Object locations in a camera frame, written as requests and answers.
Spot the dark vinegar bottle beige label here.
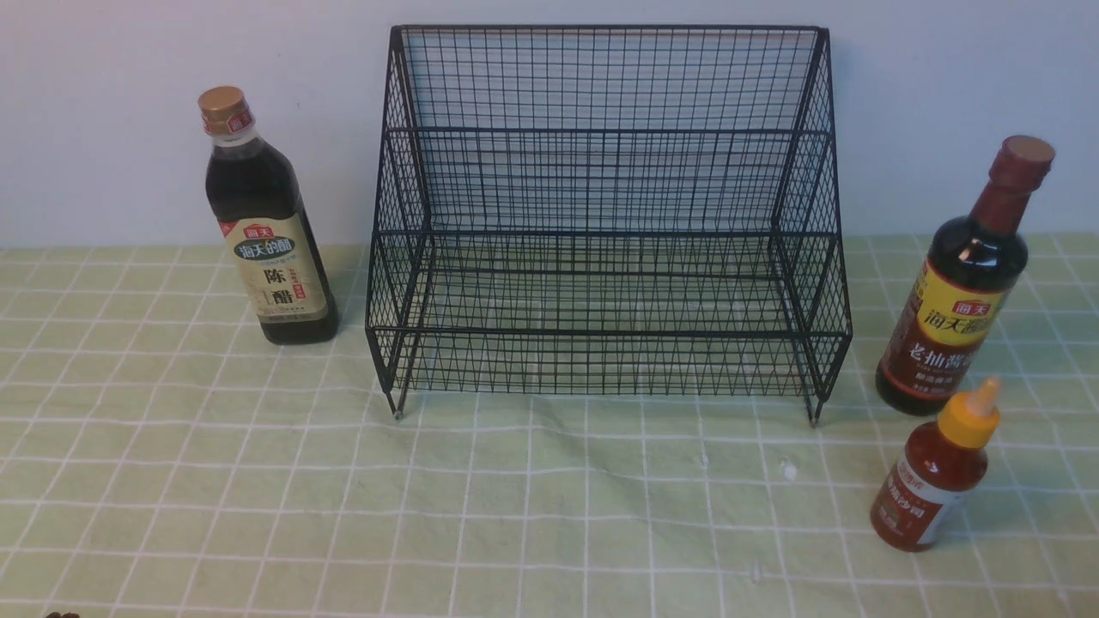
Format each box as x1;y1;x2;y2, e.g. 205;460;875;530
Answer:
197;85;340;347

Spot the soy sauce bottle red cap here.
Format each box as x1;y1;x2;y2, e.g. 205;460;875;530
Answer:
875;136;1055;417

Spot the chili sauce bottle yellow cap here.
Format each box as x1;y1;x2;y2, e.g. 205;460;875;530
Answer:
869;377;1002;553

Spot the green checked tablecloth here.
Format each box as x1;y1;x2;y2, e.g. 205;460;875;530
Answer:
1;233;1098;617

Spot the black wire shelf rack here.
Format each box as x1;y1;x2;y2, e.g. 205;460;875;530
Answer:
365;24;853;424

